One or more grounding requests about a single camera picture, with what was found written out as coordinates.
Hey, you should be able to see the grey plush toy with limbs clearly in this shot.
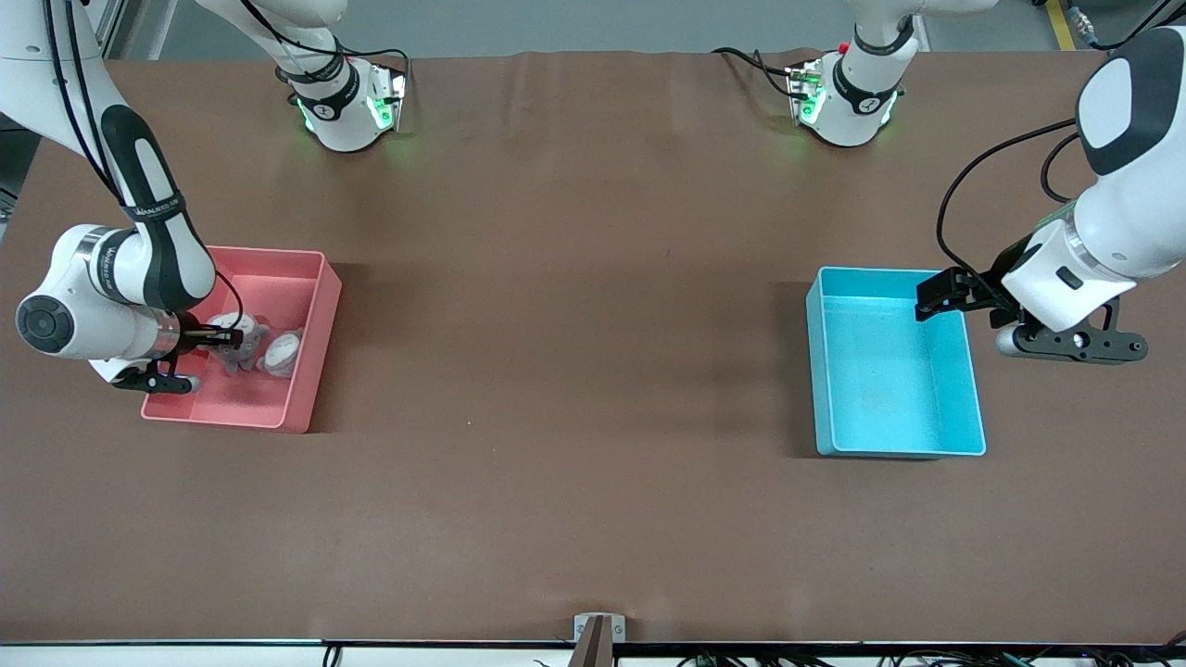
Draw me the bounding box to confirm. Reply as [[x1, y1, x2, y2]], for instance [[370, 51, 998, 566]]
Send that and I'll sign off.
[[206, 313, 271, 374]]

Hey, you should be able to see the small grey white-faced plush toy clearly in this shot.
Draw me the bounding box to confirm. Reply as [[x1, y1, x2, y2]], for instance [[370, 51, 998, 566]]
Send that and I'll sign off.
[[257, 329, 305, 379]]

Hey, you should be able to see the pink plastic box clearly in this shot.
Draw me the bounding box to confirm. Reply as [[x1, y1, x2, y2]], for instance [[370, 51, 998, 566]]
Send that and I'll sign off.
[[141, 245, 343, 434]]

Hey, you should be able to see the blue plastic box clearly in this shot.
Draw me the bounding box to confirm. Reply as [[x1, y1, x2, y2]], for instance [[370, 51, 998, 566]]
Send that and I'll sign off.
[[805, 266, 988, 459]]

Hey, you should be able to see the brown table cover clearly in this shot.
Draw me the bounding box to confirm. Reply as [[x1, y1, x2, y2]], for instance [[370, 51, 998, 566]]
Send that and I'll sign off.
[[0, 48, 1186, 645]]

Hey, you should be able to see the brown narrow bar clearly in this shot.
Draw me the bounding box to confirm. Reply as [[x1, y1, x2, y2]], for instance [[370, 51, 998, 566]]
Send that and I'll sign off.
[[567, 616, 614, 667]]

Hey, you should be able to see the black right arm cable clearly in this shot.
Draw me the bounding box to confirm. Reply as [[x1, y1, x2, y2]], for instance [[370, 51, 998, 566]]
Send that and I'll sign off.
[[42, 0, 245, 351]]

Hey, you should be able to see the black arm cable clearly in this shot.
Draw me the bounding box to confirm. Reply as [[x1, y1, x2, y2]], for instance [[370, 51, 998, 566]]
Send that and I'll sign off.
[[42, 0, 245, 351], [936, 0, 1186, 271]]

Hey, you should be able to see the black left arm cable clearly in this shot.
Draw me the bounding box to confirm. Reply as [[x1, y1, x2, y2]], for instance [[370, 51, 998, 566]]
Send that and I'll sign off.
[[936, 0, 1186, 271]]

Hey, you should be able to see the black left base cable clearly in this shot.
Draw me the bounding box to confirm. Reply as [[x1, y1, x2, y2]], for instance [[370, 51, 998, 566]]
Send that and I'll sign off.
[[712, 46, 800, 98]]

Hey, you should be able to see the black base cable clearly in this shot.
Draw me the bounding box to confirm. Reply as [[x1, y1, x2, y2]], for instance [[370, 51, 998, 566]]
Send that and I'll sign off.
[[712, 46, 800, 98], [343, 44, 413, 103]]

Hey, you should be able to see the black right base cable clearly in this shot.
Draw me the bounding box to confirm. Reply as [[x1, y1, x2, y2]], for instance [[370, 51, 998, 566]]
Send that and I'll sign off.
[[343, 44, 413, 103]]

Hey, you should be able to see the plain aluminium frame profile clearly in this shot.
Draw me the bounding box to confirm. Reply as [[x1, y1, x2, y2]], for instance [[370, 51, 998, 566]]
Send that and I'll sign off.
[[93, 0, 128, 58]]

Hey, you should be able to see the grey metal table bracket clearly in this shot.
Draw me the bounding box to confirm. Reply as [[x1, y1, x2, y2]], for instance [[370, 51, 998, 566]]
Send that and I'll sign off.
[[573, 613, 627, 645]]

